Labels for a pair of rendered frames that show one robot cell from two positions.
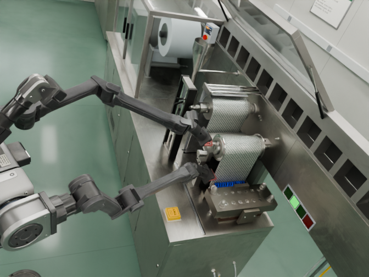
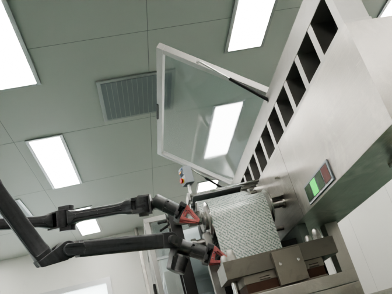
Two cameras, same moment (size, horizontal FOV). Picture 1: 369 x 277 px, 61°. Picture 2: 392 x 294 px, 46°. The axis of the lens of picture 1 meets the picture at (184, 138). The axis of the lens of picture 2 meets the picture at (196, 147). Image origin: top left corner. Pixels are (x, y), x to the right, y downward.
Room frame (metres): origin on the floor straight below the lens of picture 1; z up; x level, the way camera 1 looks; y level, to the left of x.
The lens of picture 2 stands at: (-0.38, -0.82, 0.77)
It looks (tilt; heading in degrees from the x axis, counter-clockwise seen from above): 24 degrees up; 19
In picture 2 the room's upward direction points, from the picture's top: 16 degrees counter-clockwise
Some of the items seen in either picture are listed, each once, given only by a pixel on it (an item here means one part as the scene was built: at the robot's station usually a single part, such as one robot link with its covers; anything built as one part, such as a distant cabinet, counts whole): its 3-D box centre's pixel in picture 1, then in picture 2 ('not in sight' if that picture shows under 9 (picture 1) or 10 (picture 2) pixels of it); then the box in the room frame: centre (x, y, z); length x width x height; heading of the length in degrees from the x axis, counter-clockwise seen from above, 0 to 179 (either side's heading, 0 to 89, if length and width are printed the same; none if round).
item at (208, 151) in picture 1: (199, 168); (211, 272); (1.36, -0.14, 1.05); 0.06 x 0.05 x 0.31; 120
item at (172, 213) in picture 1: (172, 213); not in sight; (1.10, -0.07, 0.91); 0.07 x 0.07 x 0.02; 30
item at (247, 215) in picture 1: (247, 216); (289, 265); (1.21, -0.48, 0.96); 0.10 x 0.03 x 0.11; 120
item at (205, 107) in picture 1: (203, 107); (193, 219); (1.56, -0.05, 1.33); 0.06 x 0.06 x 0.06; 30
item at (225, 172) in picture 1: (232, 172); (250, 244); (1.36, -0.33, 1.10); 0.23 x 0.01 x 0.18; 120
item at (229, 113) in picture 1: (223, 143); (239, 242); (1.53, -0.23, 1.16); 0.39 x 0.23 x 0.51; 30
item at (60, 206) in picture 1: (58, 208); not in sight; (0.55, 0.30, 1.45); 0.09 x 0.08 x 0.12; 54
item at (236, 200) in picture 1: (241, 199); (276, 261); (1.28, -0.42, 1.00); 0.40 x 0.16 x 0.06; 120
